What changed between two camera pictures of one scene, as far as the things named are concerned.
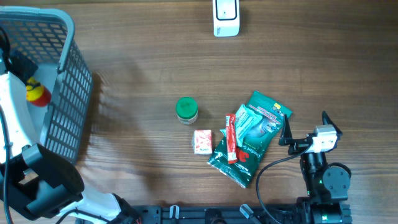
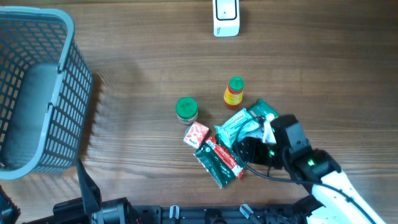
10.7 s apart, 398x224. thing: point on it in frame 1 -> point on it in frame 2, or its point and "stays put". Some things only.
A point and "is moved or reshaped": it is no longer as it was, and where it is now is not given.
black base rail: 249,214 stays put
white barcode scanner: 226,21 stays put
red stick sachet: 231,132 -> 226,157
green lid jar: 186,110 stays put
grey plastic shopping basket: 48,34 stays put
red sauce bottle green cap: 37,93 -> 233,94
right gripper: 298,145 -> 252,145
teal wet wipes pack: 245,117 is moved or reshaped
